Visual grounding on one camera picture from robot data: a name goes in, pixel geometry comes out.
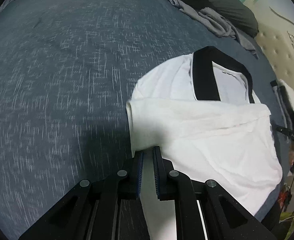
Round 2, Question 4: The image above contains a white black-collared polo shirt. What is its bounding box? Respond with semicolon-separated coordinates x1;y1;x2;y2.
126;46;282;239

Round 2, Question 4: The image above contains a folded clothes stack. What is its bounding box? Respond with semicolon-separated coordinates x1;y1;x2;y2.
270;79;294;131

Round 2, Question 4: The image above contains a cardboard box clutter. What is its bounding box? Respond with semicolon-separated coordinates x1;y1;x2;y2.
277;183;294;230

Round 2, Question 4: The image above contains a cream tufted headboard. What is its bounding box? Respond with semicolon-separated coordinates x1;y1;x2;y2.
243;0;294;91

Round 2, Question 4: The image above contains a grey knit sweater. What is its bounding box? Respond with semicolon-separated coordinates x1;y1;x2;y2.
168;0;258;58

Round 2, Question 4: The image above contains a blue patterned bed sheet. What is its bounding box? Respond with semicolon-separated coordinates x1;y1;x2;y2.
0;0;283;239

